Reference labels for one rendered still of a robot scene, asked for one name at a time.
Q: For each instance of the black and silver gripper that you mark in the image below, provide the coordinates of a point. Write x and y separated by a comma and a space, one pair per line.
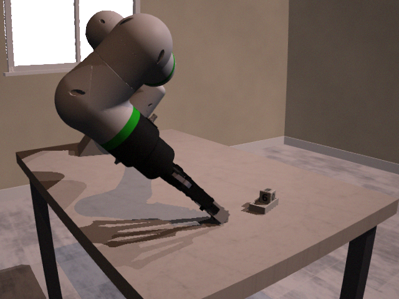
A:
160, 164

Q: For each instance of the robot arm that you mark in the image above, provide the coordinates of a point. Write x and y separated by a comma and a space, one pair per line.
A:
132, 59

